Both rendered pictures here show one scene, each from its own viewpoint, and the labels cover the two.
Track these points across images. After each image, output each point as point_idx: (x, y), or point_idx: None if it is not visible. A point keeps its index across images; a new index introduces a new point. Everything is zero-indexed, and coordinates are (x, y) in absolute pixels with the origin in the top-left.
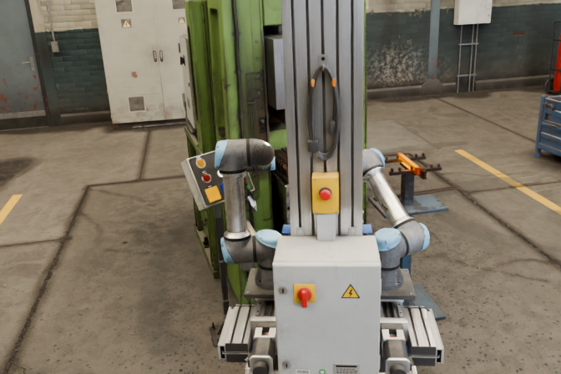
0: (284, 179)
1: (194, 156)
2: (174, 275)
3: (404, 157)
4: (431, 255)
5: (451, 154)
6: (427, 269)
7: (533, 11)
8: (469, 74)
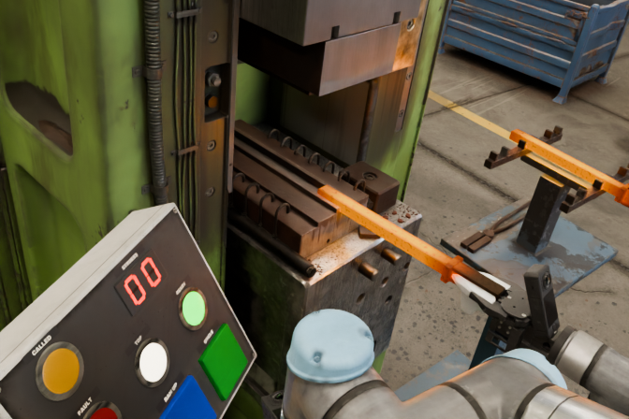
0: (296, 263)
1: (23, 349)
2: None
3: (545, 146)
4: (428, 268)
5: None
6: (442, 305)
7: None
8: None
